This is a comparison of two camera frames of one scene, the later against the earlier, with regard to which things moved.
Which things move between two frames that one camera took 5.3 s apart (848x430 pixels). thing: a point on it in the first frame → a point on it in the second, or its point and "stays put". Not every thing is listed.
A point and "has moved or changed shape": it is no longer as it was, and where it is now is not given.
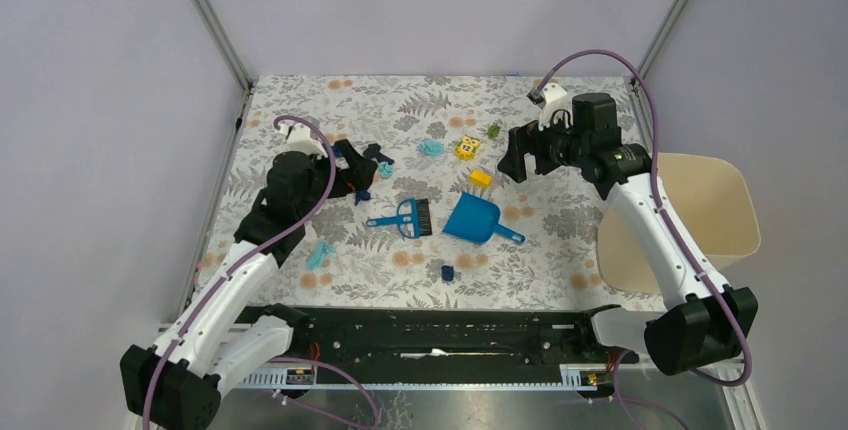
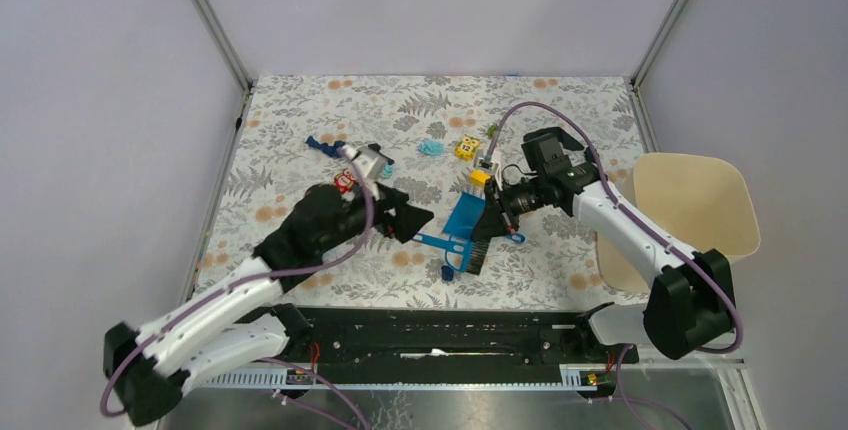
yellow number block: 467,148 stays put
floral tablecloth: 439,230 stays put
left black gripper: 359,175 → 408,221
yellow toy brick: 480,178 stays put
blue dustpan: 477,219 stays put
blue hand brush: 413,218 has moved or changed shape
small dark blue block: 447,272 stays put
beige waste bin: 708,199 stays put
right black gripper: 527,139 → 499,218
